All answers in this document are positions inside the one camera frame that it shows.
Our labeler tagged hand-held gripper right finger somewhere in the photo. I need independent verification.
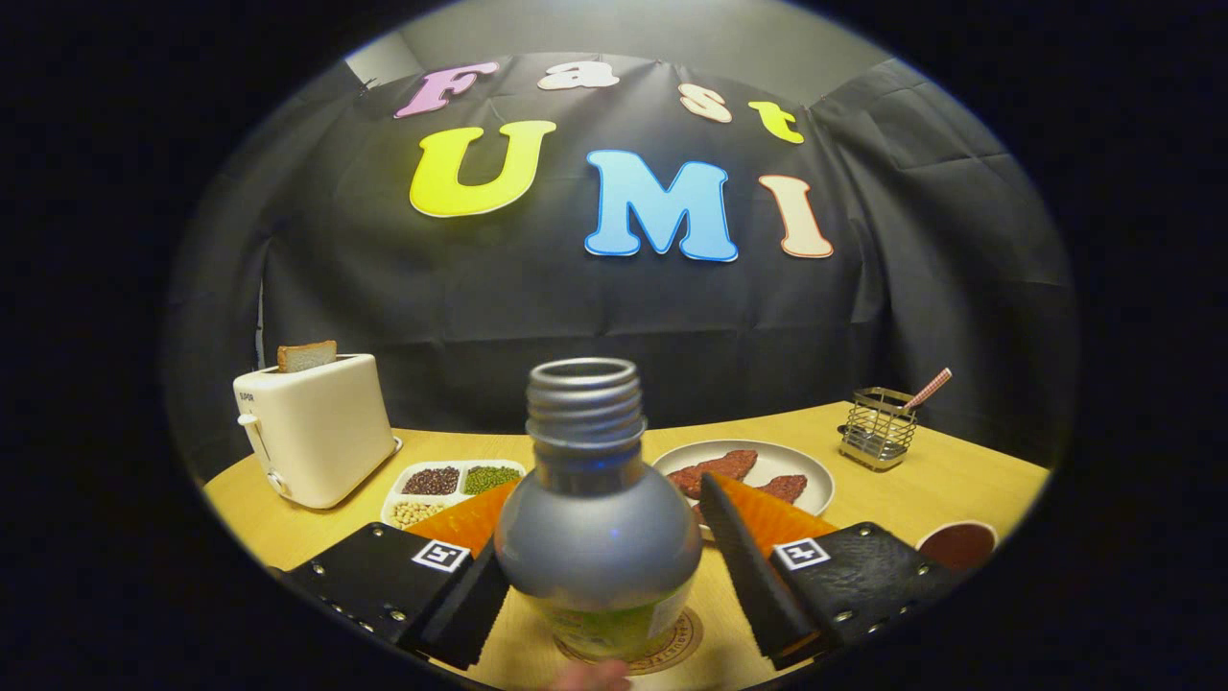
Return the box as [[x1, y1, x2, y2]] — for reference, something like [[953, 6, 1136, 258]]
[[698, 471, 963, 671]]

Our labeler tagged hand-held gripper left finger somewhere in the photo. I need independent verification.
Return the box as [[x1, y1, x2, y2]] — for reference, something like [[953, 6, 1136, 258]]
[[284, 480, 521, 671]]

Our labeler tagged round brown coaster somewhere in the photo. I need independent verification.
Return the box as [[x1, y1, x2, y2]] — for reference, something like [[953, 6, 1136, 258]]
[[556, 607, 706, 678]]

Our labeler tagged silver juice bottle green label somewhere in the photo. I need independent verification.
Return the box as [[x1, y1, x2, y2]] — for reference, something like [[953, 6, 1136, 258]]
[[494, 358, 703, 663]]

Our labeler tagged cream cup with wooden handle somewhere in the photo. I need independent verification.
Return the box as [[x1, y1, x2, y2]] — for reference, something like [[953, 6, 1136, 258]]
[[916, 520, 999, 574]]

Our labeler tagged white oval plate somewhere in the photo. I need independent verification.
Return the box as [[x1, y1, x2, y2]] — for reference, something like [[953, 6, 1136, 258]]
[[652, 440, 836, 540]]

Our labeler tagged white divided bean dish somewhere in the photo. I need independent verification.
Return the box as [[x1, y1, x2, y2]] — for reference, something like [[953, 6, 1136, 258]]
[[381, 459, 527, 531]]

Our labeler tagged wooden table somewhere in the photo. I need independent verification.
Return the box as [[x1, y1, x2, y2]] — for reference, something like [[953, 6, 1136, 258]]
[[203, 401, 1051, 691]]

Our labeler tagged white toaster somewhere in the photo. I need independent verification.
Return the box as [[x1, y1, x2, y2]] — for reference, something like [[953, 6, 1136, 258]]
[[233, 353, 404, 510]]

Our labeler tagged red striped straw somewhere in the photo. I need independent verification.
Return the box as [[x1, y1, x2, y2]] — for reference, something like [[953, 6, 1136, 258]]
[[902, 369, 953, 412]]

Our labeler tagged toast bread slice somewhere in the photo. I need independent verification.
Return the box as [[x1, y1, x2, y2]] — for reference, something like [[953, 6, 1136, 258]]
[[277, 340, 339, 373]]

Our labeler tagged wire mesh holder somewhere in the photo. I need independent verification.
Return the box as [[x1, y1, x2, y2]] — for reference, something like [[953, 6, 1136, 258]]
[[838, 387, 917, 471]]

